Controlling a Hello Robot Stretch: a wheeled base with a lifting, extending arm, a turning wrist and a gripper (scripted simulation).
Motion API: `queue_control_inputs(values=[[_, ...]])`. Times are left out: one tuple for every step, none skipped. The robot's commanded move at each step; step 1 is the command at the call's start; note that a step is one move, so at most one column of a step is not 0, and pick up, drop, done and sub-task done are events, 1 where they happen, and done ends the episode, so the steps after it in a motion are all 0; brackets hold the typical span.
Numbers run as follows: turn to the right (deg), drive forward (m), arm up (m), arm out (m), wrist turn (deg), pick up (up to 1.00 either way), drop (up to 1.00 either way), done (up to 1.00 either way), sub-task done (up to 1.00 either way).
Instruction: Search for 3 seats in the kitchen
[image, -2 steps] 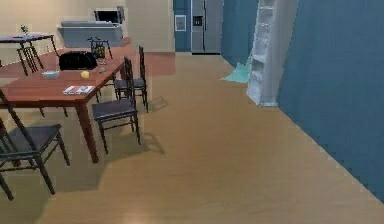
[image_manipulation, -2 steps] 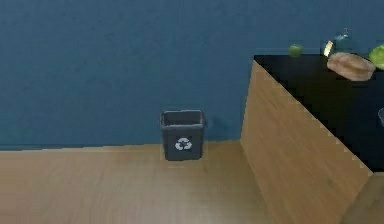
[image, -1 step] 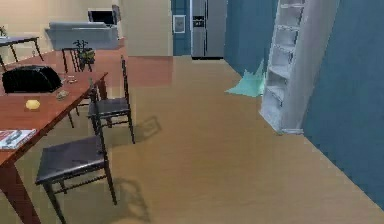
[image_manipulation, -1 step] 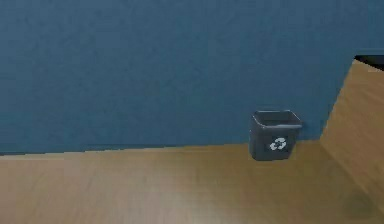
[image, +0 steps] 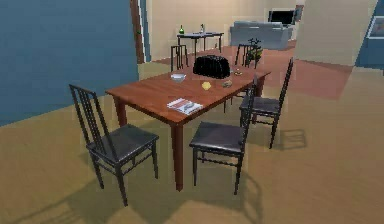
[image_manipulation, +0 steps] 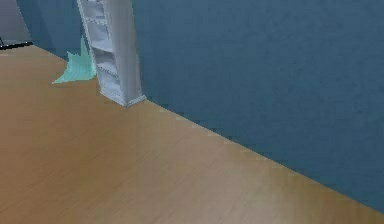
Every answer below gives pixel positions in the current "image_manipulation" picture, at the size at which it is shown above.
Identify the white shelf unit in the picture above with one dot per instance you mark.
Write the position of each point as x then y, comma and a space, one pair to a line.
116, 50

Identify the pale green cloth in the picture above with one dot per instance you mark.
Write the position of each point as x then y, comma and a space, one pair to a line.
78, 68

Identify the black bar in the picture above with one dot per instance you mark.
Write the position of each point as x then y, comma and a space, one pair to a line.
15, 45

